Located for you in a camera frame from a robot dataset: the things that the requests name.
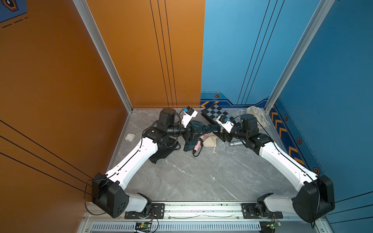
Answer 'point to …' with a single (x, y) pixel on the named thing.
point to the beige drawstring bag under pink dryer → (211, 141)
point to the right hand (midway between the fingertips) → (219, 125)
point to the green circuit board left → (146, 224)
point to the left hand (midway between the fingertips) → (201, 127)
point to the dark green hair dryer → (200, 130)
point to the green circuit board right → (273, 224)
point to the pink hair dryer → (199, 141)
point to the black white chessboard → (211, 113)
